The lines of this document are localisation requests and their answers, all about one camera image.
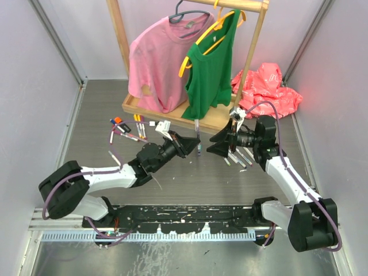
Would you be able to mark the thin white pen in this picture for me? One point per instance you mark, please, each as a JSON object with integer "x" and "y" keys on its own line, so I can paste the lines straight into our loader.
{"x": 240, "y": 162}

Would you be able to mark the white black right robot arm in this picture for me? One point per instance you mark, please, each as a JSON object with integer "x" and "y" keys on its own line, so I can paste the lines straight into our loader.
{"x": 311, "y": 222}

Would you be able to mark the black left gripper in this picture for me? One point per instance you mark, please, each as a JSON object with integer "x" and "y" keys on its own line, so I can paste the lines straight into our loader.
{"x": 186, "y": 144}

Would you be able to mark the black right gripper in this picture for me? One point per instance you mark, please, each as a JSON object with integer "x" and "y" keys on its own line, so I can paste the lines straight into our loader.
{"x": 221, "y": 148}

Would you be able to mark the pink t-shirt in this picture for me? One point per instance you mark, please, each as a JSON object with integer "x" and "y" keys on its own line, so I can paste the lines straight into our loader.
{"x": 155, "y": 58}

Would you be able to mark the white pen on left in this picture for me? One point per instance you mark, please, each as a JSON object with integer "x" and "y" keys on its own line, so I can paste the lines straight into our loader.
{"x": 115, "y": 158}

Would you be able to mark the wooden clothes rack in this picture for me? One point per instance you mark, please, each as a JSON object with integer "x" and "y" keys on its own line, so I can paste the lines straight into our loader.
{"x": 215, "y": 117}

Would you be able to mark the green tank top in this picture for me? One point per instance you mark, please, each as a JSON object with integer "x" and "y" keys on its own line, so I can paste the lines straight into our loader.
{"x": 208, "y": 64}

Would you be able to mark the slotted cable duct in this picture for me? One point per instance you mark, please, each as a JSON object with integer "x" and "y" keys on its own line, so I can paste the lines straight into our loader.
{"x": 205, "y": 236}

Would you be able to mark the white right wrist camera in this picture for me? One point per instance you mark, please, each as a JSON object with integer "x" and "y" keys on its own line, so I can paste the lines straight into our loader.
{"x": 237, "y": 116}

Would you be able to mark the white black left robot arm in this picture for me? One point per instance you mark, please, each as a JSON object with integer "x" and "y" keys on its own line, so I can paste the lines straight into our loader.
{"x": 68, "y": 190}

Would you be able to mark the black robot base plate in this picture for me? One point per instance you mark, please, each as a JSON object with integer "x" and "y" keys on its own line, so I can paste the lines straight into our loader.
{"x": 184, "y": 219}

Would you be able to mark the crumpled coral pink cloth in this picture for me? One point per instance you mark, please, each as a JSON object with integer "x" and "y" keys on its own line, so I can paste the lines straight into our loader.
{"x": 264, "y": 84}

